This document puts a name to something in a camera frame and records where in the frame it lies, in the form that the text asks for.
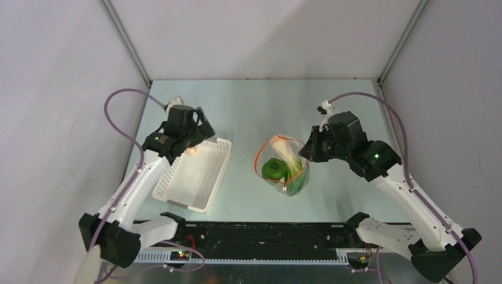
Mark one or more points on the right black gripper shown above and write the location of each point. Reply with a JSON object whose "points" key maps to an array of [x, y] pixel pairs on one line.
{"points": [[311, 145]]}

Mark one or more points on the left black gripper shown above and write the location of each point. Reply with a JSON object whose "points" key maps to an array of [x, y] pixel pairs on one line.
{"points": [[203, 131]]}

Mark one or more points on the small beige mushroom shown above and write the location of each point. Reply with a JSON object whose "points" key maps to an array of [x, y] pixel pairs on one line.
{"points": [[191, 150]]}

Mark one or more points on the green bok choy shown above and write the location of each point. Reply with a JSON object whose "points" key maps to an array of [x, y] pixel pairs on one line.
{"points": [[297, 171]]}

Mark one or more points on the clear zip top bag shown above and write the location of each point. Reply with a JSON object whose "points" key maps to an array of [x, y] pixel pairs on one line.
{"points": [[264, 154]]}

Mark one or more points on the green pepper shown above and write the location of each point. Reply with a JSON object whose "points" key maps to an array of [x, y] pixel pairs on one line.
{"points": [[274, 169]]}

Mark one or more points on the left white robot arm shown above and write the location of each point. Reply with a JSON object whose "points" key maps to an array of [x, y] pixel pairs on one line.
{"points": [[112, 228]]}

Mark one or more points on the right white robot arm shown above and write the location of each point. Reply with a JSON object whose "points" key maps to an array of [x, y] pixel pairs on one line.
{"points": [[434, 244]]}

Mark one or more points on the white perforated plastic basket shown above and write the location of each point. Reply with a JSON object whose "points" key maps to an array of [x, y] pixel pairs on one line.
{"points": [[193, 180]]}

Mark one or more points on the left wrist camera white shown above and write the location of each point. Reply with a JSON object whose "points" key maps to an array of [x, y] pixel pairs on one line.
{"points": [[174, 101]]}

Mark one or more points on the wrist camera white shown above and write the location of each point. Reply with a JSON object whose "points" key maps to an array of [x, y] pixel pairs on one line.
{"points": [[327, 110], [174, 101]]}

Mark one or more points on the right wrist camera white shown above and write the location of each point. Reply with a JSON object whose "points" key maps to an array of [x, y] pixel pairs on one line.
{"points": [[327, 110]]}

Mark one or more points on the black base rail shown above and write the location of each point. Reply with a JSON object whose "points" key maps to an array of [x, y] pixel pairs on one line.
{"points": [[269, 241]]}

